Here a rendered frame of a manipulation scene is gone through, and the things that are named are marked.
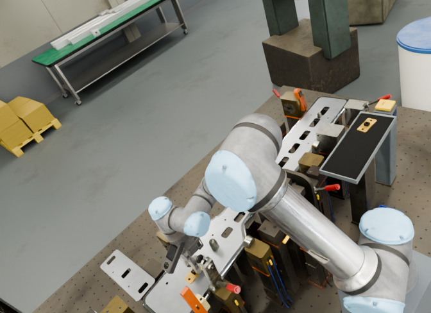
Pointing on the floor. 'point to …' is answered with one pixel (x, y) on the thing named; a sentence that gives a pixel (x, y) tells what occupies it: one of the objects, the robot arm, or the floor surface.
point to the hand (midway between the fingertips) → (192, 269)
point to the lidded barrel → (415, 64)
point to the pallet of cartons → (24, 123)
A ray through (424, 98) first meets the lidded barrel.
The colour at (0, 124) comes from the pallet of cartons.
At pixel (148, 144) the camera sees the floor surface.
